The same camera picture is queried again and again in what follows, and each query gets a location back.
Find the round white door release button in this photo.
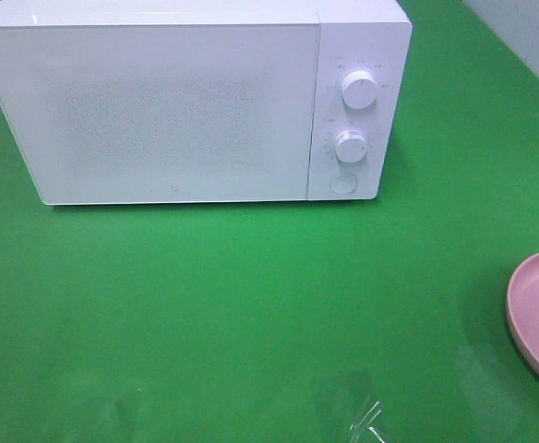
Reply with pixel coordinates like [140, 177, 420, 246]
[329, 173, 357, 195]

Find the white microwave door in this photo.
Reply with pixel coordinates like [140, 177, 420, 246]
[0, 25, 318, 205]

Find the lower white microwave knob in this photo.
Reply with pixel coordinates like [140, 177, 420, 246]
[333, 129, 368, 163]

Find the white microwave knob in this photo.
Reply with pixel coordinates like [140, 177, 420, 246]
[341, 67, 378, 110]
[333, 129, 368, 163]

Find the upper white microwave knob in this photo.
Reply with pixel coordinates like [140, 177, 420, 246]
[341, 67, 378, 110]

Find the white microwave oven body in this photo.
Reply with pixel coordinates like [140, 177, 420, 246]
[0, 1, 413, 201]

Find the clear tape strip on table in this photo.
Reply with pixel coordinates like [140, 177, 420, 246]
[346, 401, 388, 443]

